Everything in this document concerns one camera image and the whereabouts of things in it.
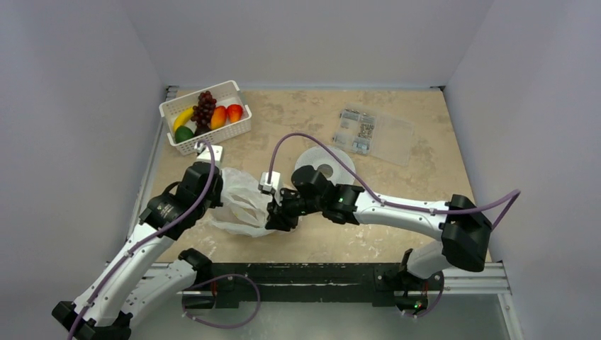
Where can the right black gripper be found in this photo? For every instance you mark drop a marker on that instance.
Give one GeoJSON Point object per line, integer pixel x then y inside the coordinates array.
{"type": "Point", "coordinates": [282, 210]}

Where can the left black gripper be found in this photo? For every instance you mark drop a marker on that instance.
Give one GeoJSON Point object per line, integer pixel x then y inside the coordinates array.
{"type": "Point", "coordinates": [216, 200]}

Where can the white plastic bag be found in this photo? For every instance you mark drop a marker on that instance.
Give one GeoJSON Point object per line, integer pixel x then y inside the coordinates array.
{"type": "Point", "coordinates": [244, 208]}

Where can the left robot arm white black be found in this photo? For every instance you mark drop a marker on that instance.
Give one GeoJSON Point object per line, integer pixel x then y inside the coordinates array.
{"type": "Point", "coordinates": [99, 313]}

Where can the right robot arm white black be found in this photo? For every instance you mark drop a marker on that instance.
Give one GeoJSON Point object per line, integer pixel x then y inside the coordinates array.
{"type": "Point", "coordinates": [460, 232]}

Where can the fake green avocado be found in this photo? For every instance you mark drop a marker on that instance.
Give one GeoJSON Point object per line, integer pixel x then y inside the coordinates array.
{"type": "Point", "coordinates": [183, 134]}

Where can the fake yellow banana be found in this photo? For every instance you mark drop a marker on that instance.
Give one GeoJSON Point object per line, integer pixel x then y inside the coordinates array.
{"type": "Point", "coordinates": [183, 118]}

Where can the fake purple grapes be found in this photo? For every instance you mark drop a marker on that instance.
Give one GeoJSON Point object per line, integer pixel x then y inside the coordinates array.
{"type": "Point", "coordinates": [203, 110]}

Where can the fake orange mango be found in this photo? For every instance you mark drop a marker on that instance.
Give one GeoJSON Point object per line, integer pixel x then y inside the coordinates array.
{"type": "Point", "coordinates": [218, 118]}

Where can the fake red peach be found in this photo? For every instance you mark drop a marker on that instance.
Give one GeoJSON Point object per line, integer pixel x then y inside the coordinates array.
{"type": "Point", "coordinates": [234, 112]}

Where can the white filament spool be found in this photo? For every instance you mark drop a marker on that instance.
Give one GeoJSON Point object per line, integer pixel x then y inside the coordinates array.
{"type": "Point", "coordinates": [325, 163]}

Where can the clear plastic screw box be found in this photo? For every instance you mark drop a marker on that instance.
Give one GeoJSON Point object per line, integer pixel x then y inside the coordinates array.
{"type": "Point", "coordinates": [372, 132]}

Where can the white plastic basket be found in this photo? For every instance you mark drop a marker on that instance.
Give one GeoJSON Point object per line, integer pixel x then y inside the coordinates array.
{"type": "Point", "coordinates": [226, 93]}

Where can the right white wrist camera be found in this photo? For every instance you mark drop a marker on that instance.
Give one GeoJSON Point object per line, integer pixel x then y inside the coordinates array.
{"type": "Point", "coordinates": [270, 183]}

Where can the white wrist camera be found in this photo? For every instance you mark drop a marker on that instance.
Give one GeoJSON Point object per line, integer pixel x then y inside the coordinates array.
{"type": "Point", "coordinates": [270, 183]}
{"type": "Point", "coordinates": [209, 153]}

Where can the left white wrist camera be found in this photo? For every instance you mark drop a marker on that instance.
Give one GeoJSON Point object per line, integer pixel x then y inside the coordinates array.
{"type": "Point", "coordinates": [209, 153]}

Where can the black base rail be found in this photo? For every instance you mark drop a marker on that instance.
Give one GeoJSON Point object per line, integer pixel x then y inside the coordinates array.
{"type": "Point", "coordinates": [378, 284]}

